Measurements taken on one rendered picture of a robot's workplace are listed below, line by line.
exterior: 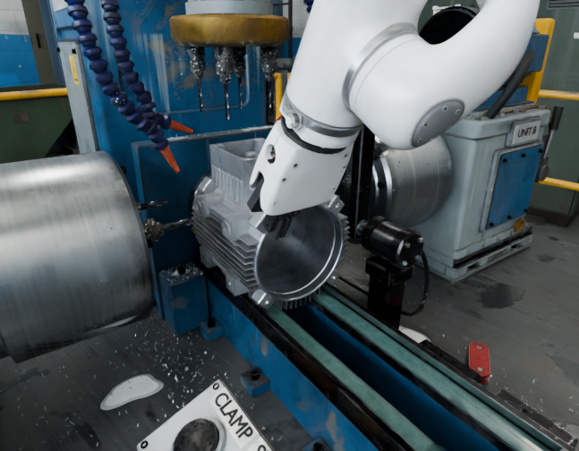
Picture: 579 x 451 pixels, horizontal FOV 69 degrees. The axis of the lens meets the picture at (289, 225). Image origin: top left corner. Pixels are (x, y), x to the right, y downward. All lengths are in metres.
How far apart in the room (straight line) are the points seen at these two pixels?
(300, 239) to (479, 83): 0.47
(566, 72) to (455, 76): 3.30
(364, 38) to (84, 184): 0.36
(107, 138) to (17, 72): 5.02
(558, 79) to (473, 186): 2.72
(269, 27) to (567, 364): 0.73
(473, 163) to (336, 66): 0.61
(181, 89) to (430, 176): 0.51
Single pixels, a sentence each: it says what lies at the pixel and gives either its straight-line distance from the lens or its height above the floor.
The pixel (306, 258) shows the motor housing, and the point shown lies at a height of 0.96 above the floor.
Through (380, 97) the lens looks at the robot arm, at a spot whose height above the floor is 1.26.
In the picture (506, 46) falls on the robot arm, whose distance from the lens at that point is 0.35.
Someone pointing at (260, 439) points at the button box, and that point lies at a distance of 0.29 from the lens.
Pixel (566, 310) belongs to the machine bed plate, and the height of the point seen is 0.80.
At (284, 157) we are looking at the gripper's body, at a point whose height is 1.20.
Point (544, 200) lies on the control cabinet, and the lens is 3.78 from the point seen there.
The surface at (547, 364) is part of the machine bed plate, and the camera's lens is 0.87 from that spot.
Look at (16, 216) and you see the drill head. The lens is 0.54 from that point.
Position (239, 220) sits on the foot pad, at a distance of 0.58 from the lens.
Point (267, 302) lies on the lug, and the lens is 0.63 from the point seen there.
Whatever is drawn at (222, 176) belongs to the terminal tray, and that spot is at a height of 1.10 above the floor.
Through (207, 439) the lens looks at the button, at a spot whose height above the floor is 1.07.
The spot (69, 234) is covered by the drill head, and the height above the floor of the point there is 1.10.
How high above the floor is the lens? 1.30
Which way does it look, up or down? 24 degrees down
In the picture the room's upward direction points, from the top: straight up
